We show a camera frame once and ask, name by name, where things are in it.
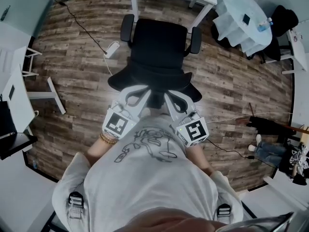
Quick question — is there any black white patterned bag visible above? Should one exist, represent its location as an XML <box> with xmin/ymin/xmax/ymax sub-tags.
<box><xmin>288</xmin><ymin>143</ymin><xmax>309</xmax><ymax>176</ymax></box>

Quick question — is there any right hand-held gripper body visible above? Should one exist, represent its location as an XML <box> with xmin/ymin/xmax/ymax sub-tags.
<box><xmin>170</xmin><ymin>110</ymin><xmax>210</xmax><ymax>147</ymax></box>

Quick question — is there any person's left forearm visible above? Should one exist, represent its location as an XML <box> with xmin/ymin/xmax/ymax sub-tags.
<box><xmin>86</xmin><ymin>133</ymin><xmax>119</xmax><ymax>166</ymax></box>

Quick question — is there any round table with white cloth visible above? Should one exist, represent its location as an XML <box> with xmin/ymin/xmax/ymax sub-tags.
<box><xmin>211</xmin><ymin>0</ymin><xmax>273</xmax><ymax>57</ymax></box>

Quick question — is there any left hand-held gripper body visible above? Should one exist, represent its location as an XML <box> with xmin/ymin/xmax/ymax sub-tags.
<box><xmin>101</xmin><ymin>100</ymin><xmax>140</xmax><ymax>140</ymax></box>

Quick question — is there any thin white string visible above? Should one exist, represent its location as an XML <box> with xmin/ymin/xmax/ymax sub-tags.
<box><xmin>206</xmin><ymin>112</ymin><xmax>294</xmax><ymax>124</ymax></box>

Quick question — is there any black strap buckle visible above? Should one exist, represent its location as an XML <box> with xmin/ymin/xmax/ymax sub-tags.
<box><xmin>68</xmin><ymin>191</ymin><xmax>85</xmax><ymax>220</ymax></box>
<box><xmin>216</xmin><ymin>203</ymin><xmax>233</xmax><ymax>218</ymax></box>

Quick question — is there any white desk frame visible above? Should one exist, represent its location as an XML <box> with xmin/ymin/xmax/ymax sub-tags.
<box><xmin>0</xmin><ymin>65</ymin><xmax>67</xmax><ymax>140</ymax></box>

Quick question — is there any clear water bottle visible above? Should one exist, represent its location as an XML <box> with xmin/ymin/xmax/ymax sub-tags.
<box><xmin>256</xmin><ymin>17</ymin><xmax>274</xmax><ymax>32</ymax></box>

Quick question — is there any white power strip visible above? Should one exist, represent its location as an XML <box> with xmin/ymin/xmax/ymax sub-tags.
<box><xmin>104</xmin><ymin>40</ymin><xmax>121</xmax><ymax>59</ymax></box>

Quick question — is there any beaded bracelet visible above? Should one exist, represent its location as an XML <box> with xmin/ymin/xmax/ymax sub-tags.
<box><xmin>99</xmin><ymin>132</ymin><xmax>119</xmax><ymax>145</ymax></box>

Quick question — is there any person's face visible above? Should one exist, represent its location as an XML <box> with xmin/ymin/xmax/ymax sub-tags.
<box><xmin>118</xmin><ymin>207</ymin><xmax>223</xmax><ymax>232</ymax></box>

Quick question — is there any narrow white desk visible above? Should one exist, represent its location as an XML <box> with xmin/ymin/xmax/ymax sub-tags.
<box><xmin>264</xmin><ymin>29</ymin><xmax>309</xmax><ymax>75</ymax></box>

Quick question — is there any grey headset rim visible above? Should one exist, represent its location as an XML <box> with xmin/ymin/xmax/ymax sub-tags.
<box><xmin>217</xmin><ymin>211</ymin><xmax>295</xmax><ymax>232</ymax></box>

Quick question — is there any black chair with black jacket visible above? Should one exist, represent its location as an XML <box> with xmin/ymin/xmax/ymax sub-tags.
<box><xmin>246</xmin><ymin>5</ymin><xmax>300</xmax><ymax>64</ymax></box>

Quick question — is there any person's grey printed t-shirt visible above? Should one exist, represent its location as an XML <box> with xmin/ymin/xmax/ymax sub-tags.
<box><xmin>52</xmin><ymin>116</ymin><xmax>245</xmax><ymax>232</ymax></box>

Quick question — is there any black office chair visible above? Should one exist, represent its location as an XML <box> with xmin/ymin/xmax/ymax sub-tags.
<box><xmin>107</xmin><ymin>14</ymin><xmax>203</xmax><ymax>110</ymax></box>

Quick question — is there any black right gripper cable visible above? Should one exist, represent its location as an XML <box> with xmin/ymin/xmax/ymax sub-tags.
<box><xmin>204</xmin><ymin>138</ymin><xmax>279</xmax><ymax>169</ymax></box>

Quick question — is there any long black floor cable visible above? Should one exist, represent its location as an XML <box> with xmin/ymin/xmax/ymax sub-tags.
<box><xmin>54</xmin><ymin>0</ymin><xmax>107</xmax><ymax>55</ymax></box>

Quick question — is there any person's right forearm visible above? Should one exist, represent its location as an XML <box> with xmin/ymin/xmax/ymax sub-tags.
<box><xmin>185</xmin><ymin>141</ymin><xmax>216</xmax><ymax>179</ymax></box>

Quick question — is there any brown wooden coat rack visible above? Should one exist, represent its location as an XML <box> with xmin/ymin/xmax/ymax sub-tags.
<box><xmin>235</xmin><ymin>102</ymin><xmax>309</xmax><ymax>135</ymax></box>

